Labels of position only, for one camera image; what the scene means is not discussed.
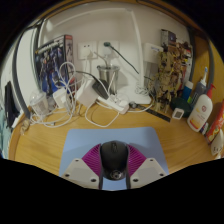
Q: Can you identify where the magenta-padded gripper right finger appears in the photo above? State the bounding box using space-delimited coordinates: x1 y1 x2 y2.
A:
125 144 167 190

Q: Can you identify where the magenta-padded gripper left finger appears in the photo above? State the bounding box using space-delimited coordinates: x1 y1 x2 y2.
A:
61 143 104 190

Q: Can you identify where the black computer mouse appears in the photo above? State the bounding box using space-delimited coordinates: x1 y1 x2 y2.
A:
99 140 130 181

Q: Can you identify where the light blue mouse pad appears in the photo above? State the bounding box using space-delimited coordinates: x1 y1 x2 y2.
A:
59 126 170 192

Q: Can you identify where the black ruler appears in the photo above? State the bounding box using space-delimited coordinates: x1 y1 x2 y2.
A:
143 107 172 123

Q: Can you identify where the small white desk clock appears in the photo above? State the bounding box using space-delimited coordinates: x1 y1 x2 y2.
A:
171 107 185 120

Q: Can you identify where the white power strip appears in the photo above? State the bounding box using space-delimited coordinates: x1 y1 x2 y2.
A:
96 94 131 115

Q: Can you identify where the small white charger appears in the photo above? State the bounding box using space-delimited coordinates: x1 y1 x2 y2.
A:
52 87 69 109

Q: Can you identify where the dark green round container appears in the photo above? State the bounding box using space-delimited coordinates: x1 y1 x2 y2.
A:
169 97 193 118

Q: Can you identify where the large white power adapter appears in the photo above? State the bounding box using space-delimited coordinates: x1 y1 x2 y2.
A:
74 79 101 108

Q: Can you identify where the clear plastic cup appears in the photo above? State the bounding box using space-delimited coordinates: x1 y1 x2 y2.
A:
29 90 50 116

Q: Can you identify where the white lotion bottle red pump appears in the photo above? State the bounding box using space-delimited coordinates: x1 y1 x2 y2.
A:
186 83 216 133

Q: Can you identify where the teal cloth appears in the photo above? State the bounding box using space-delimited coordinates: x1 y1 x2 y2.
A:
0 106 13 158

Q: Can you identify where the red and yellow chips can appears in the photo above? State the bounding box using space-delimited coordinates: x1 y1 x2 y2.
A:
204 99 224 144

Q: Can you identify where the black power adapter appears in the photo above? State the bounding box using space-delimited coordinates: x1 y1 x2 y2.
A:
91 79 109 100

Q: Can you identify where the small blue bottle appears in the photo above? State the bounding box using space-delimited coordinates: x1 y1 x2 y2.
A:
181 79 194 101

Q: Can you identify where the brown tree creature figurine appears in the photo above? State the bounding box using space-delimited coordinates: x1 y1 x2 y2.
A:
149 49 188 113

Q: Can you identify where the black bag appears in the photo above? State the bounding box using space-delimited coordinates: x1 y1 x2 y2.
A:
3 80 21 129

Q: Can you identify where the blue spray bottle white nozzle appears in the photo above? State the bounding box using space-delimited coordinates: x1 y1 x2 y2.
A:
189 66 209 104

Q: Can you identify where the stainless steel cup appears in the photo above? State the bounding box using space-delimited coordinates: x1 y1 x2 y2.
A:
96 64 120 94

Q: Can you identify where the blue model kit box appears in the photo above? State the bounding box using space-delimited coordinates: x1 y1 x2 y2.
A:
34 34 76 96

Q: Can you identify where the white desk lamp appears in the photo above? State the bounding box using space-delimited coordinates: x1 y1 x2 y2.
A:
46 9 153 105

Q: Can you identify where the colourful printed box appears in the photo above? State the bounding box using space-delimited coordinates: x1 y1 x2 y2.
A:
160 29 194 84

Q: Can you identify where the white cable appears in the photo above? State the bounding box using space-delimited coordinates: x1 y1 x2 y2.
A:
84 99 121 129
29 61 88 128

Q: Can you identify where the wooden shelf unit grey frame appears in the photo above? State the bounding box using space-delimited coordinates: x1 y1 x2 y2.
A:
11 0 216 118

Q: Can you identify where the dark green plug cable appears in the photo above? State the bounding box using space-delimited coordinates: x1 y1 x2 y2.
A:
103 41 140 75

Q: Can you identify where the white wall box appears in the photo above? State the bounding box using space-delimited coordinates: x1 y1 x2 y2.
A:
143 42 164 64

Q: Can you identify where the white wall socket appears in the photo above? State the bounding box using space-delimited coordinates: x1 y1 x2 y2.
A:
98 40 120 58
77 41 99 60

